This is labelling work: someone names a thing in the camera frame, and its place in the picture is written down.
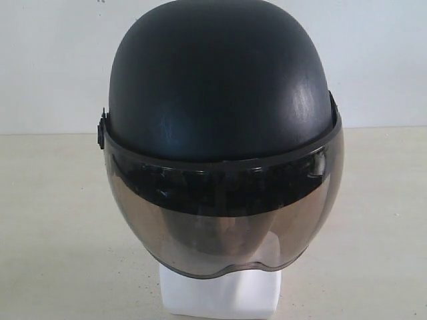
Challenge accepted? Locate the black helmet with tinted visor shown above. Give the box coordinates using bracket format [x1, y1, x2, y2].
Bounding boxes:
[98, 1, 344, 279]

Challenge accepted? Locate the white mannequin head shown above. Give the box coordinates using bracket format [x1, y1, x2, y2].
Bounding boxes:
[159, 265, 282, 319]

